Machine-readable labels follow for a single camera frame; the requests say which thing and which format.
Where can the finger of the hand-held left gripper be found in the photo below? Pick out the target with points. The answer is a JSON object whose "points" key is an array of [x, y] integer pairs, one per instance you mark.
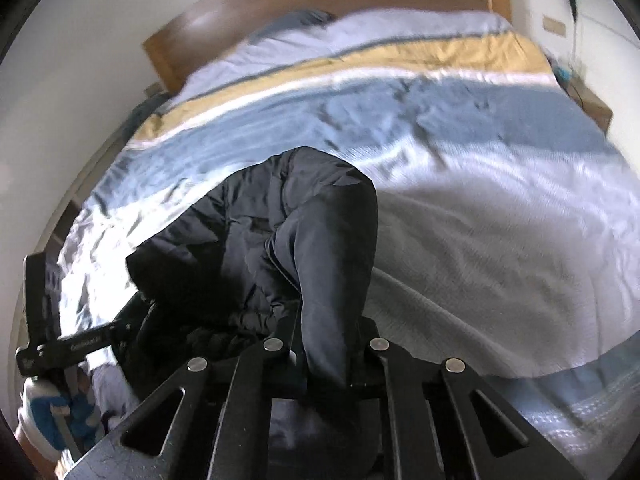
{"points": [[132, 317]]}

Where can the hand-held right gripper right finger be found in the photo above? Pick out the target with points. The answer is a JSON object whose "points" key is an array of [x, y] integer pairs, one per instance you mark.
{"points": [[372, 360]]}

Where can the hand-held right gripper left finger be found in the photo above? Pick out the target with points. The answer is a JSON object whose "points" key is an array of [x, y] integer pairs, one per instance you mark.
{"points": [[280, 360]]}

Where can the black puffer coat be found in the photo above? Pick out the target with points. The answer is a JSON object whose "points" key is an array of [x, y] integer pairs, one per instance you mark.
{"points": [[300, 220]]}

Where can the bed with striped duvet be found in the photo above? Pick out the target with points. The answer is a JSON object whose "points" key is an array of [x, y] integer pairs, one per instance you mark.
{"points": [[475, 185]]}

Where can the wooden nightstand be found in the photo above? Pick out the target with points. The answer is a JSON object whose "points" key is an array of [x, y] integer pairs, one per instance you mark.
{"points": [[592, 105]]}

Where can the blue pillow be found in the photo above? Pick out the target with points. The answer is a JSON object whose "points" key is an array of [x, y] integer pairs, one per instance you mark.
{"points": [[295, 21]]}

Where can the teal small object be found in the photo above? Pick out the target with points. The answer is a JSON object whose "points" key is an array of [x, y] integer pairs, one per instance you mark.
{"points": [[565, 74]]}

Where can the wall switch plate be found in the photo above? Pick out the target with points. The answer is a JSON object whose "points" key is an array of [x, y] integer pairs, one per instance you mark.
{"points": [[554, 25]]}

